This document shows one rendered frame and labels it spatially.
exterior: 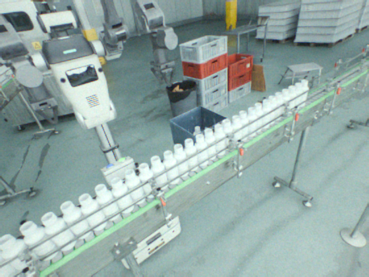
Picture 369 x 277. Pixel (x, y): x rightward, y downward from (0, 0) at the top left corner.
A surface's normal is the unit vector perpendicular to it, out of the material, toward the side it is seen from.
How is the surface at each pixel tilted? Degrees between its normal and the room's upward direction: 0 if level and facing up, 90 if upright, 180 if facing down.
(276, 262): 0
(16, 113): 90
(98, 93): 90
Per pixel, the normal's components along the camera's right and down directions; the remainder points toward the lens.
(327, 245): -0.13, -0.81
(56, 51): 0.58, 0.40
